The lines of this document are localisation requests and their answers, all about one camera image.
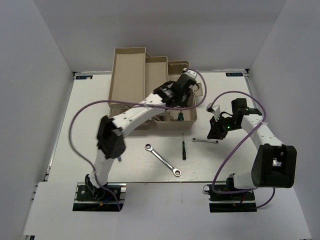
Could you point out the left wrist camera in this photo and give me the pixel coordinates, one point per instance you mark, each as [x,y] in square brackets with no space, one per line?
[190,73]

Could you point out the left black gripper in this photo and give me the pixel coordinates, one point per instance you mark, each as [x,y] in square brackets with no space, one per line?
[185,103]

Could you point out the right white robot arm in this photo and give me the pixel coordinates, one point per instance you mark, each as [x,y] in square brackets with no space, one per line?
[275,163]

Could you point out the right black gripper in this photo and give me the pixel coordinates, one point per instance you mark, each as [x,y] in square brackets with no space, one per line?
[215,132]

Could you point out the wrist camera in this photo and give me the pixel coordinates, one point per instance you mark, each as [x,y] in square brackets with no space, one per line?
[190,73]
[215,110]

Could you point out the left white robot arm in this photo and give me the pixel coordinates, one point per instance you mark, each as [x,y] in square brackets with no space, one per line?
[112,131]

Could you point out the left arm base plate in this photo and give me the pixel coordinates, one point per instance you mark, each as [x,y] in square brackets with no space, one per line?
[103,202]

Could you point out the thin black green screwdriver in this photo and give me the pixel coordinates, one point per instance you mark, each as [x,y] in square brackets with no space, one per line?
[184,153]

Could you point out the stubby green orange screwdriver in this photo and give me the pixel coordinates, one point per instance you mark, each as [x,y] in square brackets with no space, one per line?
[180,116]

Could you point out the beige cantilever toolbox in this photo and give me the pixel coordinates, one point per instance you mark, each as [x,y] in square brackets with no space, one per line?
[135,74]

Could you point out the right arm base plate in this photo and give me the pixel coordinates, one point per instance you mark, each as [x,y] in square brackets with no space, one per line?
[230,203]

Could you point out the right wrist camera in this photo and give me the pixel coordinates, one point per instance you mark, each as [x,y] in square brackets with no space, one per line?
[215,110]

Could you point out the large ratchet wrench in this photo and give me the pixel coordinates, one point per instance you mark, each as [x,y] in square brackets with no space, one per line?
[176,172]

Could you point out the small combination wrench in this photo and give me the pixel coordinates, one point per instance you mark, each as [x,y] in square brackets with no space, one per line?
[204,141]

